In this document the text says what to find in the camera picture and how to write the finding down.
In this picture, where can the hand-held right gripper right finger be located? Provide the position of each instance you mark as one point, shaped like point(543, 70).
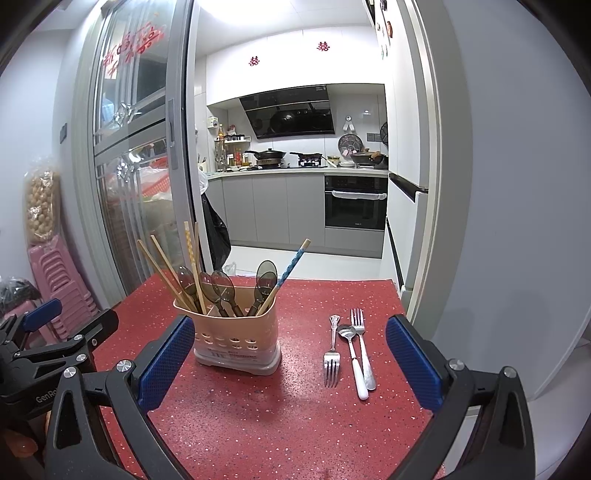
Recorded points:
point(411, 360)

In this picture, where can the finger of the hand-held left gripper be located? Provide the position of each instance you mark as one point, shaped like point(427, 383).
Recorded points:
point(44, 314)
point(92, 330)

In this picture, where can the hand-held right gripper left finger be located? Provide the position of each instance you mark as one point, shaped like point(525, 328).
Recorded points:
point(168, 364)

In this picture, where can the beige plastic cutlery holder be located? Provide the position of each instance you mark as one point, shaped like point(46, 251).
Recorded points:
point(235, 332)

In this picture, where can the blue patterned chopstick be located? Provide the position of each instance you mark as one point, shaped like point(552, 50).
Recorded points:
point(293, 261)

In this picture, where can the person's left hand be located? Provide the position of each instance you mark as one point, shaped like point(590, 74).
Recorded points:
point(21, 445)

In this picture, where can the stack of pink stools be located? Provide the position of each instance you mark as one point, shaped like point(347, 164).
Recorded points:
point(55, 272)

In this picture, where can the plain metal fork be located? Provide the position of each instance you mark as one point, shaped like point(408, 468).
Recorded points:
point(367, 364)

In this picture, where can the clear bag of pale balls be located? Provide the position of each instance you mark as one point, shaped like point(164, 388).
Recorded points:
point(41, 203)

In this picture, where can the white plastic bag on floor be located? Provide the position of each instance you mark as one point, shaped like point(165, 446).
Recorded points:
point(230, 268)

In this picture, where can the black trash bag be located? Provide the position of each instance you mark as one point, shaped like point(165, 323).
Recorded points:
point(217, 235)

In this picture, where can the red plastic basket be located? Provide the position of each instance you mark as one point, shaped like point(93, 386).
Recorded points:
point(159, 187)

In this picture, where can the black built-in oven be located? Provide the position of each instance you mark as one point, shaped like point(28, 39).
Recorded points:
point(355, 210)

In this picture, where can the clear plastic bag with red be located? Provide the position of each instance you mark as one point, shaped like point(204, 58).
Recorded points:
point(203, 182)

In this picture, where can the grey kitchen cabinet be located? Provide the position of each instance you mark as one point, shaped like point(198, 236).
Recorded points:
point(268, 207)

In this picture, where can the black wok with food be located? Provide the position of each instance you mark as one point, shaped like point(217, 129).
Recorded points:
point(367, 158)

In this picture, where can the sliding glass door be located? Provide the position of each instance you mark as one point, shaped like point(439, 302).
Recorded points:
point(180, 138)

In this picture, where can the condiment rack with bottles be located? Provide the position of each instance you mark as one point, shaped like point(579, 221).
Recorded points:
point(233, 154)

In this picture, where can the black frying pan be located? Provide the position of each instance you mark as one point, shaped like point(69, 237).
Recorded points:
point(308, 157)

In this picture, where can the white refrigerator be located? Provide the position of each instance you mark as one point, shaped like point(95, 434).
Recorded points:
point(406, 115)

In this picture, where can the black range hood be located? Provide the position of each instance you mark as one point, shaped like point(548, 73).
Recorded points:
point(286, 117)

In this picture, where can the red door lettering decal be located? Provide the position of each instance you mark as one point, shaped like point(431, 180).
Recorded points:
point(134, 46)

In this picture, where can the black wall switch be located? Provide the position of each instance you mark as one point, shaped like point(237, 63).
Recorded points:
point(63, 131)

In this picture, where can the small white wall device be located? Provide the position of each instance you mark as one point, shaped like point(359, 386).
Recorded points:
point(212, 122)

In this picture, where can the white wall hook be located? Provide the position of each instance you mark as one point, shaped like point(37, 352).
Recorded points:
point(348, 123)

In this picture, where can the red wall decal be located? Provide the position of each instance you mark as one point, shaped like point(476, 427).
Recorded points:
point(323, 46)
point(253, 61)

